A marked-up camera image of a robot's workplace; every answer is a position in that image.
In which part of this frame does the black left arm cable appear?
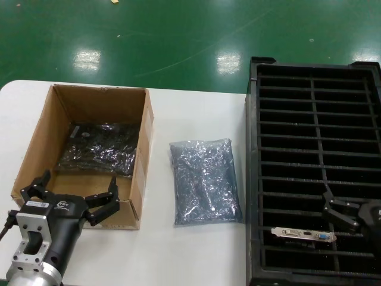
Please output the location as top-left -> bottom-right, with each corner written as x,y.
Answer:
0,210 -> 18,242

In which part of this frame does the black slotted container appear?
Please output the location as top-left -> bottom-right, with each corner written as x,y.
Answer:
243,55 -> 381,286

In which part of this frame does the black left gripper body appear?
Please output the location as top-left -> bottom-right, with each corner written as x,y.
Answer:
47,195 -> 89,271

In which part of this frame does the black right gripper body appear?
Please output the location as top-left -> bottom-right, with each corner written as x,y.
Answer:
357,200 -> 381,239

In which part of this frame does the graphics card with metal bracket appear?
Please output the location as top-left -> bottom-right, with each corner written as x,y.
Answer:
270,226 -> 337,250

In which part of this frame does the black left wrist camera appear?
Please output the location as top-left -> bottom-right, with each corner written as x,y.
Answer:
23,201 -> 51,214

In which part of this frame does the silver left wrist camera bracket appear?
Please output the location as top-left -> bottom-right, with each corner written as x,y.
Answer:
10,211 -> 50,273

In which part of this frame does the bagged graphics card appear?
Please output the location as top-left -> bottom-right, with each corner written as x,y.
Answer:
55,122 -> 141,179

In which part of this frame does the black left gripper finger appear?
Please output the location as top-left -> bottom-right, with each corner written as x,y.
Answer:
20,170 -> 53,203
85,175 -> 121,227

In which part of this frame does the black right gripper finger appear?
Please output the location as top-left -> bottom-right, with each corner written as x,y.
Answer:
322,188 -> 361,232

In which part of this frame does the brown cardboard box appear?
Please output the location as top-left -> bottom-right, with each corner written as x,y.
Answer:
11,84 -> 155,231

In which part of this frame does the grey antistatic bubble bag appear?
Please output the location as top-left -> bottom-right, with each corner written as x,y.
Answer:
168,137 -> 243,228

